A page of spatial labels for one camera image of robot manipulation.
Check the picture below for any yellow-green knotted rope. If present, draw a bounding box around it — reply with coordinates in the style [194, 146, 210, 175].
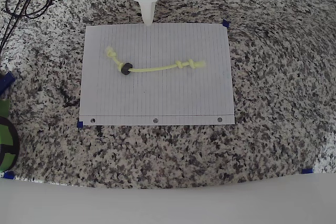
[104, 46, 207, 76]

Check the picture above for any lined white paper sheet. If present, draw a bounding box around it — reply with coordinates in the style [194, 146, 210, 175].
[78, 23, 236, 126]

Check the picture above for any blue plastic object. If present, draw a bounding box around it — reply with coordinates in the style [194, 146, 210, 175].
[0, 71, 16, 96]

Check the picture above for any green tape piece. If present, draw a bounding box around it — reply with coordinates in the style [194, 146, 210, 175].
[0, 99, 12, 118]

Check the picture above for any black spool green filament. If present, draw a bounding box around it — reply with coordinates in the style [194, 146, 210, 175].
[0, 115, 20, 173]

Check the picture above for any black straight cable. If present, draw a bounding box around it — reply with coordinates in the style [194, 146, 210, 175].
[0, 0, 48, 55]

